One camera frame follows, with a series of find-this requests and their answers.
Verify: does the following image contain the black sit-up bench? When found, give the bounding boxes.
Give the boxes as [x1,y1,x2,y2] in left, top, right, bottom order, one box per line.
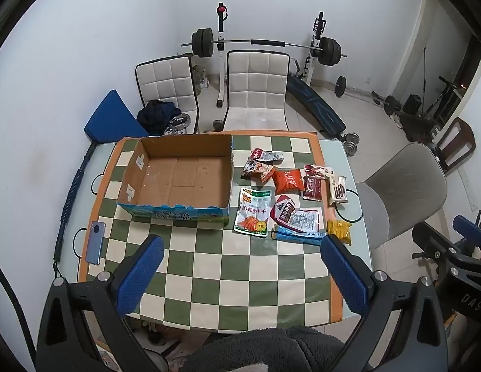
[287,73,346,138]

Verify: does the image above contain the panda print snack packet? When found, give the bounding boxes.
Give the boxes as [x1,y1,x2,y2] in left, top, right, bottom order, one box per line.
[240,160,278,183]

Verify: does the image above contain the black dumbbells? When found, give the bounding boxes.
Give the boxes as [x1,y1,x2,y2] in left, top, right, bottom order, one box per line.
[371,91,404,117]

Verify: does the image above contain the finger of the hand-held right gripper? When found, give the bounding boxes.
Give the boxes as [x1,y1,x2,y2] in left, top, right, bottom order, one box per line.
[453,214,481,243]
[412,222,464,258]

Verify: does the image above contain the blue cushion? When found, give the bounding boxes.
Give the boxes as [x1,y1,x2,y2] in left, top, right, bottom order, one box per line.
[83,90,150,143]

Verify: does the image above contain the blue grey smartphone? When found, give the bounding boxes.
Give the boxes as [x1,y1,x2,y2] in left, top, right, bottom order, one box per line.
[86,221,106,266]

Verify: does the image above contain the red white chicken feet packet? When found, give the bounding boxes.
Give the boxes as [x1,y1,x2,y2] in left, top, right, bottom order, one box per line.
[275,195,320,233]

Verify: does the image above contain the grey chair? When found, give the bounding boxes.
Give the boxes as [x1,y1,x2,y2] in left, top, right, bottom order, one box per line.
[355,143,448,250]

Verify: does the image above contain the dark red snack packet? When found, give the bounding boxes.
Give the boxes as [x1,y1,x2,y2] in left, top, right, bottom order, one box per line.
[302,176,325,202]

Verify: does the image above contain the clear red print snack packet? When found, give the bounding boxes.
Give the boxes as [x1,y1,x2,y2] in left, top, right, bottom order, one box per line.
[303,165,334,179]

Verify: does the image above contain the red silver snack packet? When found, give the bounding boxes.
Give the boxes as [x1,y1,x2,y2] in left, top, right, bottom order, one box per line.
[250,148,285,163]

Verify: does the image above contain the brown wooden chair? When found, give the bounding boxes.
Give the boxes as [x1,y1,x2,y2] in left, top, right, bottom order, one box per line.
[434,117,477,174]

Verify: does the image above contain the chrome dumbbell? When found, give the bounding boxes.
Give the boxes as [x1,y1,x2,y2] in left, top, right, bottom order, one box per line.
[343,132,361,157]

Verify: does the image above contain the cardboard box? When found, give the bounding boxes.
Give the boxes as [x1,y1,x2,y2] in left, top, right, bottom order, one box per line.
[117,134,234,225]

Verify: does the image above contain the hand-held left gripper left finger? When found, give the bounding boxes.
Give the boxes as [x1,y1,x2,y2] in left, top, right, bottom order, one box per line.
[36,235,167,372]

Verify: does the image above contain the black barbell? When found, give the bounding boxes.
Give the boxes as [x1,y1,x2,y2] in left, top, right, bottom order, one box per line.
[181,28,347,66]

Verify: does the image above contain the black exercise equipment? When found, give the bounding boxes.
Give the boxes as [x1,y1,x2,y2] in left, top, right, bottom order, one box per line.
[401,75,468,142]

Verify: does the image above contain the long blue snack packet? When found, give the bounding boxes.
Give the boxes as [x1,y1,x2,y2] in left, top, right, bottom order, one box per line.
[272,225,327,246]

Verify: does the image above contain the white biscuit stick packet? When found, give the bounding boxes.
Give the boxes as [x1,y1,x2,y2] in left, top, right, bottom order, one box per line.
[328,175,350,206]

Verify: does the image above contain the green checkered tablecloth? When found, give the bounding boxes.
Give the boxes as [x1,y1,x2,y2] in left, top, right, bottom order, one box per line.
[78,131,344,334]

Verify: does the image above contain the green white snack packet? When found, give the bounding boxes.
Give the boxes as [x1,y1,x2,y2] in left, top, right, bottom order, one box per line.
[233,187,273,238]

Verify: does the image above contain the black plate dumbbell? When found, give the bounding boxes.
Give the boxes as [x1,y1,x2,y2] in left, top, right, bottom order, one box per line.
[335,77,365,97]

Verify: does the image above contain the yellow snack packet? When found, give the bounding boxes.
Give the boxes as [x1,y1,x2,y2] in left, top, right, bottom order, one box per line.
[326,219,353,246]

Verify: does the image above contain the white quilted chair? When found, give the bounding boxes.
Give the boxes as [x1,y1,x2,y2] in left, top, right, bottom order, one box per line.
[223,50,291,131]
[135,56,200,134]

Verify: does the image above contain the dark clothes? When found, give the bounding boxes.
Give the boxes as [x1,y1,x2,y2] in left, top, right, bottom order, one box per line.
[137,100,183,136]

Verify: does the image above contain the chrome weight plates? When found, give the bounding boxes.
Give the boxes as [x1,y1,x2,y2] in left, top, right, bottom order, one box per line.
[163,113,192,136]

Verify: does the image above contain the orange snack packet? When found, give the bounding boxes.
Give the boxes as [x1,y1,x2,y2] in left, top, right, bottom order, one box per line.
[272,168,305,195]

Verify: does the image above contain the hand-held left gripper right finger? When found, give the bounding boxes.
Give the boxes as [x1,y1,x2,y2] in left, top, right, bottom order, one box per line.
[321,236,449,372]

